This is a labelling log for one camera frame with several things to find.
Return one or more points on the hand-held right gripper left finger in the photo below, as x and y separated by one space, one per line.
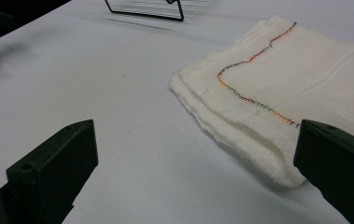
56 168

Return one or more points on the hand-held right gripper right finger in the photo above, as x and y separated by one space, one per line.
339 165

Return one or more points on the white towel with colourful stitching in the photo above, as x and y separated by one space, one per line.
290 77

